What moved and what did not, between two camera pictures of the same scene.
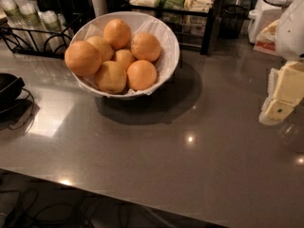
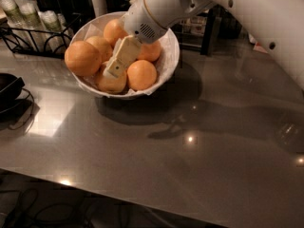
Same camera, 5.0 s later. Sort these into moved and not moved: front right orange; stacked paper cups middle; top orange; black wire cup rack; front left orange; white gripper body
Moved: white gripper body
Not moved: front right orange; front left orange; stacked paper cups middle; black wire cup rack; top orange
